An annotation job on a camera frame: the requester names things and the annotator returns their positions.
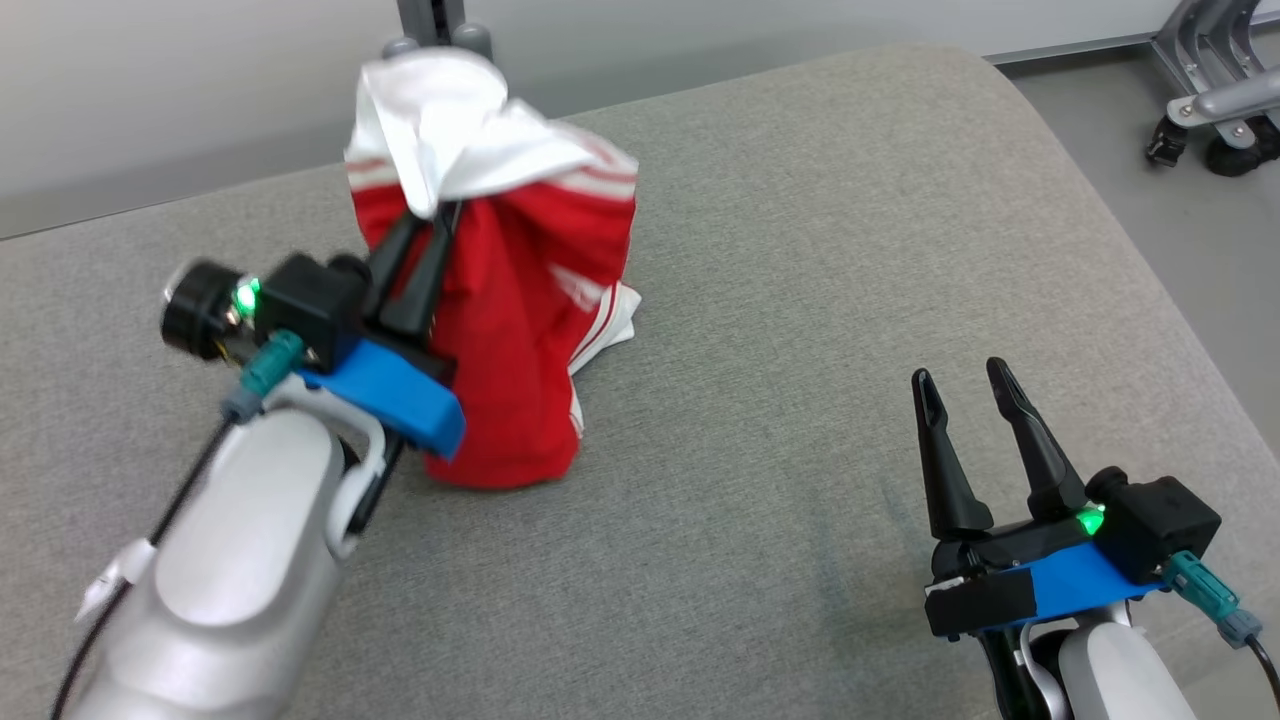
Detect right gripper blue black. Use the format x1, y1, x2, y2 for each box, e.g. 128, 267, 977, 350
912, 357, 1161, 641

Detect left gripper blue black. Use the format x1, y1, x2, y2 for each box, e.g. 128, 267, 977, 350
300, 205, 467, 461

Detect red shorts with white stripes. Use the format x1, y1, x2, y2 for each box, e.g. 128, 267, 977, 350
343, 48, 643, 491

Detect grey wheeled metal stand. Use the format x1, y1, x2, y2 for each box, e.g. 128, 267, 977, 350
1145, 0, 1280, 179

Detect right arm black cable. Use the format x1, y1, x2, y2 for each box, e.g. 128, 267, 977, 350
1160, 550, 1280, 706

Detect grey partition post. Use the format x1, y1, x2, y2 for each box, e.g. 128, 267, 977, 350
383, 0, 496, 61

